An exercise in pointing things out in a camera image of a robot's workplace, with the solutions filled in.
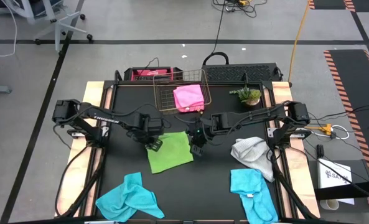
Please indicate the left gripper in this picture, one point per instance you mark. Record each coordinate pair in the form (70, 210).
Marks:
(156, 126)

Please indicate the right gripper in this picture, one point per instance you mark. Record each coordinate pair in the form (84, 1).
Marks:
(199, 132)

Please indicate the green microfiber towel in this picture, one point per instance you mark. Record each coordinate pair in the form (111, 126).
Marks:
(171, 155)

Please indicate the pink microfiber towel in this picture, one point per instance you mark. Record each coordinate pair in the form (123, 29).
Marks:
(188, 98)

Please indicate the grey waffle microfiber towel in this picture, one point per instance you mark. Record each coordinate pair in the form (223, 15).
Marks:
(252, 154)

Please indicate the blue microfiber towel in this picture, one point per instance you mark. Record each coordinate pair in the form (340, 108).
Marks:
(128, 199)

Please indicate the blue towel with white label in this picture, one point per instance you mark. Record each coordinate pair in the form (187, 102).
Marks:
(252, 193)

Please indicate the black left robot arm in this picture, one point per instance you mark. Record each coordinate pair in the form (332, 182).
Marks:
(106, 118)

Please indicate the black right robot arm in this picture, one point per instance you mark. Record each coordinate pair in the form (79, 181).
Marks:
(259, 116)

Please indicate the red and black case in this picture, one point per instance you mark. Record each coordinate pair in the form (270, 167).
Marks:
(153, 74)

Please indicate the potted succulent plant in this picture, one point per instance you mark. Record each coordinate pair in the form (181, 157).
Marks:
(249, 95)

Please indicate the black perforated case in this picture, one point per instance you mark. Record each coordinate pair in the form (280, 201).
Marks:
(238, 73)

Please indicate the light wooden side board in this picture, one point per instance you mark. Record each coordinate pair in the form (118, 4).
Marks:
(73, 177)
(304, 182)

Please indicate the black power brick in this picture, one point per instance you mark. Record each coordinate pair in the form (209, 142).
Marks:
(320, 151)

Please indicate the yellow power adapter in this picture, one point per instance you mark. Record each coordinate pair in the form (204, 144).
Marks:
(324, 128)

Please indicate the white labelled box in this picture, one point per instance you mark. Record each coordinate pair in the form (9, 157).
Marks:
(330, 174)

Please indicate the white office chair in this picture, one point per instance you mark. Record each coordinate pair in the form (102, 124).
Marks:
(56, 21)

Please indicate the beige tape roll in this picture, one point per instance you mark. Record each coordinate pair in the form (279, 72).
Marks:
(328, 204)

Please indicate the black orange-striped floor mat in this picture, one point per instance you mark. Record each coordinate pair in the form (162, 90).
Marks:
(330, 3)
(349, 109)

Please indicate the black flat bar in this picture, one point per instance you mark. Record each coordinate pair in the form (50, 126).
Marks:
(349, 189)

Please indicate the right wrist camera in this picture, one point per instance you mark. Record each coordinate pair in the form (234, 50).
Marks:
(197, 150)

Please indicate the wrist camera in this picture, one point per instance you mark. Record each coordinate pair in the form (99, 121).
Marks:
(154, 145)
(197, 150)

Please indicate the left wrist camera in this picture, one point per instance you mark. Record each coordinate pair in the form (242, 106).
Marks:
(154, 145)

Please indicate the black frame strut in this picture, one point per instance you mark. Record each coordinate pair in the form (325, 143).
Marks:
(288, 189)
(87, 186)

